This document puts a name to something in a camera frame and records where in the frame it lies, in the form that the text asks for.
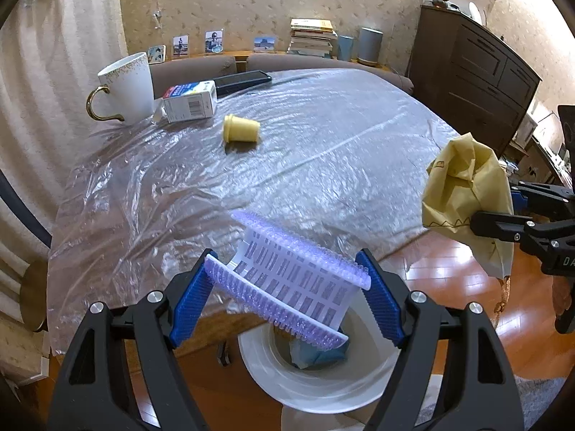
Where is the brown chair back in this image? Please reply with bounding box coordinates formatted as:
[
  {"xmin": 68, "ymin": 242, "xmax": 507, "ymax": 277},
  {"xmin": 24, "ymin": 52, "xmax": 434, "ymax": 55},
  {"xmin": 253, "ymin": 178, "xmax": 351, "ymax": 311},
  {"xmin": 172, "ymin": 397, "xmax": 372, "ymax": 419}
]
[
  {"xmin": 246, "ymin": 54, "xmax": 414, "ymax": 95},
  {"xmin": 150, "ymin": 56, "xmax": 237, "ymax": 99}
]

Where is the blue plastic bag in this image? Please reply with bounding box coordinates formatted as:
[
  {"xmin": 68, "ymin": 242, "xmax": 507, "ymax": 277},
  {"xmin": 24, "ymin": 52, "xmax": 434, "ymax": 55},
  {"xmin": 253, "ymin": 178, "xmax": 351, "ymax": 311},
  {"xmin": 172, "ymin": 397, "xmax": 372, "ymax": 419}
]
[{"xmin": 290, "ymin": 339, "xmax": 351, "ymax": 370}]

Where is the black remote control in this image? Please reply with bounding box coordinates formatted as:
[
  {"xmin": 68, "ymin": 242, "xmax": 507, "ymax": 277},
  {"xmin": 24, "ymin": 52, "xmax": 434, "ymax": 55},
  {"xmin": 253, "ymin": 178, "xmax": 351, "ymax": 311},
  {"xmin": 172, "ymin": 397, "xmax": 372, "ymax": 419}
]
[{"xmin": 212, "ymin": 70, "xmax": 273, "ymax": 97}]

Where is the cluttered desk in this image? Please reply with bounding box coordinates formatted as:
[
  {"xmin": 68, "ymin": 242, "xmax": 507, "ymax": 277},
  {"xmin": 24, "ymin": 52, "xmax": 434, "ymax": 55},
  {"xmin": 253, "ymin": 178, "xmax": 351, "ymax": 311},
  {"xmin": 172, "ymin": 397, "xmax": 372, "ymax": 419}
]
[{"xmin": 507, "ymin": 103, "xmax": 567, "ymax": 176}]

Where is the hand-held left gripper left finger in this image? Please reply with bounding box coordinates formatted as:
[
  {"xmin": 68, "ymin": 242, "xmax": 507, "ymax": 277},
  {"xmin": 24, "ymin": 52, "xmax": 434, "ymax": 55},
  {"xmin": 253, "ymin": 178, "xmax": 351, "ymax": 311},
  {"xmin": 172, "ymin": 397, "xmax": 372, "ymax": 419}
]
[{"xmin": 49, "ymin": 248, "xmax": 214, "ymax": 431}]

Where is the round wooden stool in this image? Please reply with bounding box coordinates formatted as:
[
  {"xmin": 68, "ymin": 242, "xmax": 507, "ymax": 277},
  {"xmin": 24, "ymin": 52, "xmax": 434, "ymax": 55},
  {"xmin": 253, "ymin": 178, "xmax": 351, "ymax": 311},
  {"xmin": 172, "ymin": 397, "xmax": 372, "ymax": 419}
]
[{"xmin": 18, "ymin": 258, "xmax": 50, "ymax": 333}]

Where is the white mug with gold handle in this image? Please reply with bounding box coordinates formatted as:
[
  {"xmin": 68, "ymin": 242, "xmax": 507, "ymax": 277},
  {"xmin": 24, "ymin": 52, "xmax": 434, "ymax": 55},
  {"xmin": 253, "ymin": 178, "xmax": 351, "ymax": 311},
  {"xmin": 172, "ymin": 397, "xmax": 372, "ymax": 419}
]
[{"xmin": 86, "ymin": 52, "xmax": 156, "ymax": 125}]

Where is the beige curtain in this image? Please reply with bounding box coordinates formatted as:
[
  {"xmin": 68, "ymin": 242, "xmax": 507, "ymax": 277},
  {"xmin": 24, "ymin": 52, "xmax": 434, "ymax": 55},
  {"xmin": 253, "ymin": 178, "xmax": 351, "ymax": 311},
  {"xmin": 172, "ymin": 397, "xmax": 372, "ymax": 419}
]
[{"xmin": 0, "ymin": 0, "xmax": 131, "ymax": 346}]

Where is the stack of books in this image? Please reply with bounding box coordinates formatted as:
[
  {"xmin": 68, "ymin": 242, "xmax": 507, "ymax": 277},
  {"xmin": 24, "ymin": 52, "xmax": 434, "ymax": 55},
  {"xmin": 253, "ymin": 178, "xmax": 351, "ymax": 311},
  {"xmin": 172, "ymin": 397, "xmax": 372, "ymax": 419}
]
[{"xmin": 287, "ymin": 19, "xmax": 339, "ymax": 59}]

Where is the white trash bin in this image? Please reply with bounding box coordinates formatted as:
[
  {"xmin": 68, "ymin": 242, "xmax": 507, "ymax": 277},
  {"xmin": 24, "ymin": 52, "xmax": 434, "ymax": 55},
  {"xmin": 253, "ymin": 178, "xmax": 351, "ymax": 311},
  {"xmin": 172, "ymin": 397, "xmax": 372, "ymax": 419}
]
[{"xmin": 237, "ymin": 298, "xmax": 403, "ymax": 431}]

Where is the small yellow cup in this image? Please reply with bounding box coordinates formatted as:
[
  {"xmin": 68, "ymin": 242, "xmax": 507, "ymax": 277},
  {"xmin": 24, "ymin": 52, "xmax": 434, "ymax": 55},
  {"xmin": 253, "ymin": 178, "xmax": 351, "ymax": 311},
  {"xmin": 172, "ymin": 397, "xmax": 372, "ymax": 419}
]
[{"xmin": 223, "ymin": 114, "xmax": 261, "ymax": 143}]

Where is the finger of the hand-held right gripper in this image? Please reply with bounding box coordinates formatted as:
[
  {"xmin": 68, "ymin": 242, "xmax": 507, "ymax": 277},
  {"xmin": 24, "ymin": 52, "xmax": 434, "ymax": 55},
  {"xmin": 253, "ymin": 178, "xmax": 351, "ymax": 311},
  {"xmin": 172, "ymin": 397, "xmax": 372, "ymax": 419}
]
[
  {"xmin": 509, "ymin": 181, "xmax": 575, "ymax": 211},
  {"xmin": 469, "ymin": 210, "xmax": 538, "ymax": 244}
]

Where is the grey rug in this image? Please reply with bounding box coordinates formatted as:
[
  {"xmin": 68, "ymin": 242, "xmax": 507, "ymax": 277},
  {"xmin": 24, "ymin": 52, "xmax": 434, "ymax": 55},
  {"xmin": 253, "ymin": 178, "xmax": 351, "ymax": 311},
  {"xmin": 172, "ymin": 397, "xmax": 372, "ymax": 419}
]
[{"xmin": 431, "ymin": 372, "xmax": 567, "ymax": 431}]

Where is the grey cylindrical speaker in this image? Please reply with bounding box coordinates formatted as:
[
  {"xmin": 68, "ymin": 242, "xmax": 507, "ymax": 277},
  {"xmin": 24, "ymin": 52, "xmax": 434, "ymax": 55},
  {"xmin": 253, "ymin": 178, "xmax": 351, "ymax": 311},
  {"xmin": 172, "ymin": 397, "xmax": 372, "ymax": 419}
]
[{"xmin": 357, "ymin": 27, "xmax": 384, "ymax": 64}]

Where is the dark wooden cabinet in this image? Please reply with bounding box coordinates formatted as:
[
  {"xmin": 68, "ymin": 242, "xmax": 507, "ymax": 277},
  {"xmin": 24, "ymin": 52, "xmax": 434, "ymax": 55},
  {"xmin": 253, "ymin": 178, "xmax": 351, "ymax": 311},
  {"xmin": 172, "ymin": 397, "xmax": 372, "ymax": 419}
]
[{"xmin": 408, "ymin": 4, "xmax": 542, "ymax": 158}]

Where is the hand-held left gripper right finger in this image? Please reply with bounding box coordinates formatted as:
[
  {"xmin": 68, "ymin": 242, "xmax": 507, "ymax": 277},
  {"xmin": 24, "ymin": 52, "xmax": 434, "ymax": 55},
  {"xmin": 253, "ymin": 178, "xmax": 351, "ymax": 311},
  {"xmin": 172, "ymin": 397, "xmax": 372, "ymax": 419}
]
[{"xmin": 355, "ymin": 248, "xmax": 524, "ymax": 431}]

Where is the blue and white medicine box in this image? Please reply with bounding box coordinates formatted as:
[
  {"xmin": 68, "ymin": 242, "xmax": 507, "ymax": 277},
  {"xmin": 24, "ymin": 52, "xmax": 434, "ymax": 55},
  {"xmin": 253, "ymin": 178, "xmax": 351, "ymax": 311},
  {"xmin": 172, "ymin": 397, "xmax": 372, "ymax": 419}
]
[{"xmin": 153, "ymin": 80, "xmax": 218, "ymax": 124}]

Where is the yellow cloth bag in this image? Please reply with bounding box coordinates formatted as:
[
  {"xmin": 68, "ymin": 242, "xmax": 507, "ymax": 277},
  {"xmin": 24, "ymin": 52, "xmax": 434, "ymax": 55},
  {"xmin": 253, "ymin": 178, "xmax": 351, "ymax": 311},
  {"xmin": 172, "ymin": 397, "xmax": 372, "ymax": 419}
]
[{"xmin": 421, "ymin": 131, "xmax": 514, "ymax": 279}]

